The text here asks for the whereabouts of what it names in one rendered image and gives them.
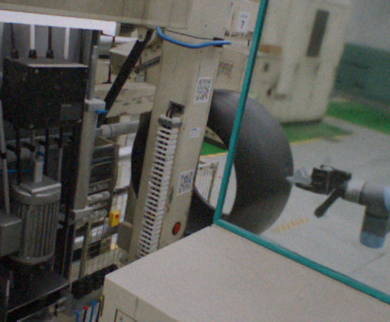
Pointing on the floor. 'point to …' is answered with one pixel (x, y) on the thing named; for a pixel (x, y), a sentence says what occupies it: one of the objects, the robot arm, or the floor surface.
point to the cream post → (195, 56)
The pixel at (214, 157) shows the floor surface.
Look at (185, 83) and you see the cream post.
